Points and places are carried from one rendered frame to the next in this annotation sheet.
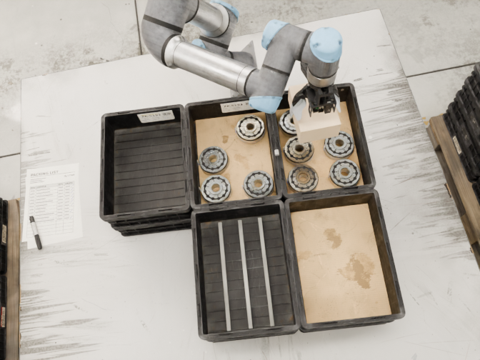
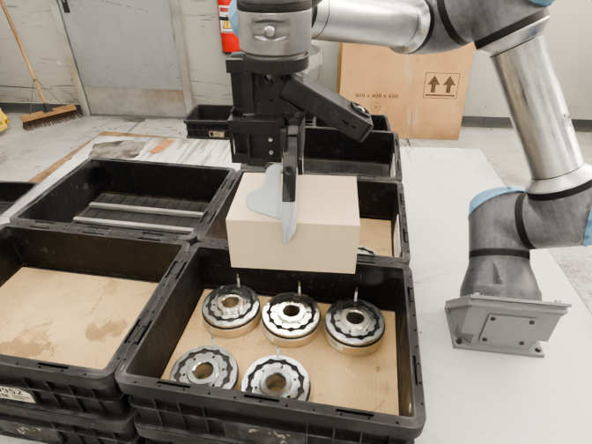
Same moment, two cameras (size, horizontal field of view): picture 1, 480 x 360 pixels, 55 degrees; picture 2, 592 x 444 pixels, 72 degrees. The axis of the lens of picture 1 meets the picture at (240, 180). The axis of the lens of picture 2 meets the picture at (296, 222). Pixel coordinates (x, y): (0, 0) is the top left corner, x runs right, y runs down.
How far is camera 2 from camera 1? 137 cm
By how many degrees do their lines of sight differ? 60
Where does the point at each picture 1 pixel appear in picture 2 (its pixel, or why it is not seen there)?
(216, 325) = (107, 199)
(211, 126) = (375, 233)
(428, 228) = not seen: outside the picture
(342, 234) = (99, 344)
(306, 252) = (114, 290)
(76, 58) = (580, 284)
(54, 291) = not seen: hidden behind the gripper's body
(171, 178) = not seen: hidden behind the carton
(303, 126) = (253, 177)
